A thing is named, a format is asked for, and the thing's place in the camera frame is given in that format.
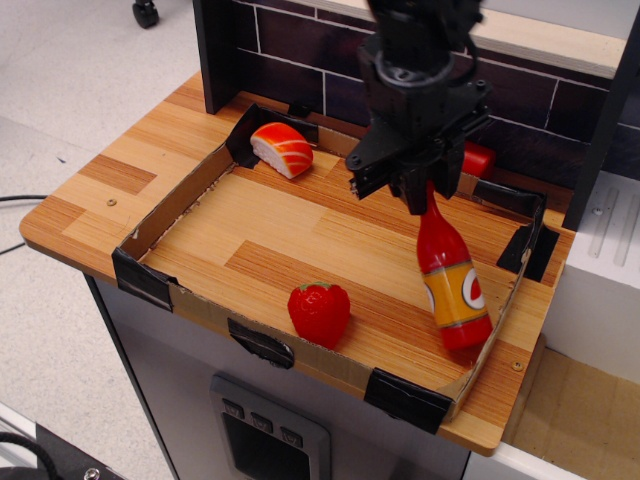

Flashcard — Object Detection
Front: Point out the salmon nigiri sushi toy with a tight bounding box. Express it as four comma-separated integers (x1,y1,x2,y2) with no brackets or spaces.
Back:
250,122,314,180

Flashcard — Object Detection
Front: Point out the red hot sauce bottle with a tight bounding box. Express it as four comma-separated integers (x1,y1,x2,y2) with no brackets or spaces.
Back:
417,182,493,350

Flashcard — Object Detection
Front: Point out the white side cabinet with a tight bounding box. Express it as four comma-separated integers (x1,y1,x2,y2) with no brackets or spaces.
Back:
464,172,639,479

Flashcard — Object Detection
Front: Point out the red ketchup bottle lying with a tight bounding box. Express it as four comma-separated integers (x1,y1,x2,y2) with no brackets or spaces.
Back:
462,141,496,180

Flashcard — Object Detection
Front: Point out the light wooden shelf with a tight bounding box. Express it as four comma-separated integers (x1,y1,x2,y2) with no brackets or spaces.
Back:
279,0,627,81

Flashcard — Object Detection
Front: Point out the cardboard fence with black tape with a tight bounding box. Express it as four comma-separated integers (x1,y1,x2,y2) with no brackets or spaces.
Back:
113,105,559,450

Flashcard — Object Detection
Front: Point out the black chair caster wheel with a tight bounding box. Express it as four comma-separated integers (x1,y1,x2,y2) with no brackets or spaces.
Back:
132,0,159,29

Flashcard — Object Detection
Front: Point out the black corner post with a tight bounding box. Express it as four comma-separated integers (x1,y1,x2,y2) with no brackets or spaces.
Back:
193,0,257,114

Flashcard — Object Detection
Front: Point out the black braided cable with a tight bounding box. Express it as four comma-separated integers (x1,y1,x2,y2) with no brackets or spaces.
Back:
0,432,56,480

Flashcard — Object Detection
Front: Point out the black cable on floor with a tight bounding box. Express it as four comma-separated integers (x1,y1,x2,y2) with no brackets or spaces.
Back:
0,194,49,257

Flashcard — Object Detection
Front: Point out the grey oven control panel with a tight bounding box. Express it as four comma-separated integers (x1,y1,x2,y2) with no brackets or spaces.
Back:
209,375,332,480

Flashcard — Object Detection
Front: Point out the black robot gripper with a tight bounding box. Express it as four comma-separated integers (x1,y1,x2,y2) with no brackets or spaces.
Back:
346,1,491,215

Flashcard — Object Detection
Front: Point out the black right post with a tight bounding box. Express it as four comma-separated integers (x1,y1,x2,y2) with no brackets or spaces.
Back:
562,14,639,231

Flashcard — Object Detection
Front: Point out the red toy strawberry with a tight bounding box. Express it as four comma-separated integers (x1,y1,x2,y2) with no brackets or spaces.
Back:
287,282,351,350

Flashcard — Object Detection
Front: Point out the black metal bracket with screw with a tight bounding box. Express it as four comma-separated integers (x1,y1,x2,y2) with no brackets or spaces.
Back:
35,424,123,480

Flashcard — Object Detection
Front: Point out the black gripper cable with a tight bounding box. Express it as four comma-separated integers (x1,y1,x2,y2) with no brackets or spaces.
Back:
449,29,480,86

